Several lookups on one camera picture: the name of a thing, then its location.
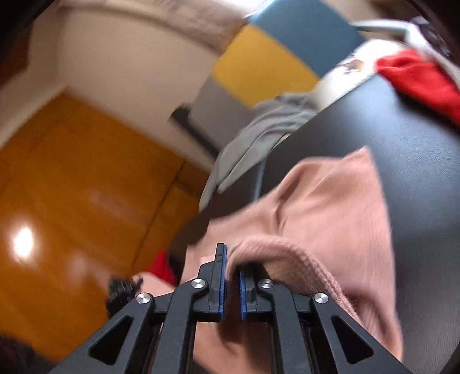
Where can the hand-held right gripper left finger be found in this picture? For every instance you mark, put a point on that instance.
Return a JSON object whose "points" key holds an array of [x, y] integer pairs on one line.
{"points": [[222, 284]]}

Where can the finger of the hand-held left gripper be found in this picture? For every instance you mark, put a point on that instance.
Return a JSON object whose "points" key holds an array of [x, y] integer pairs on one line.
{"points": [[120, 291]]}

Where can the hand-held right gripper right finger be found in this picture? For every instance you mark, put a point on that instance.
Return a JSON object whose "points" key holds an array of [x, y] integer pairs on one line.
{"points": [[243, 295]]}

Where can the pink knit sweater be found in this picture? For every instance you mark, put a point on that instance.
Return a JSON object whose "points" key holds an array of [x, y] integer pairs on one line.
{"points": [[323, 215]]}

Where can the small red cloth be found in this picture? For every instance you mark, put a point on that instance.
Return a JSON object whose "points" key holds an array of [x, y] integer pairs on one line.
{"points": [[163, 268]]}

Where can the orange wooden wardrobe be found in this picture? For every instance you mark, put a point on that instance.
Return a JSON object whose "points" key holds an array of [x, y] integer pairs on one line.
{"points": [[90, 179]]}

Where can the grey hoodie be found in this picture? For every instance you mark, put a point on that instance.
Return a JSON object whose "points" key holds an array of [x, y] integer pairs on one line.
{"points": [[251, 144]]}

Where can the grey yellow blue chair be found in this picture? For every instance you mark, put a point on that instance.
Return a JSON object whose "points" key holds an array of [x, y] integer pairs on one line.
{"points": [[262, 68]]}

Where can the white printed cushion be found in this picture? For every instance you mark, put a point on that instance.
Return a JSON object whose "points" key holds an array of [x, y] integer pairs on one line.
{"points": [[345, 79]]}

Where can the red knit sweater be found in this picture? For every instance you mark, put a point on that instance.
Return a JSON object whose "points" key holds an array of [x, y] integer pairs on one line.
{"points": [[420, 82]]}

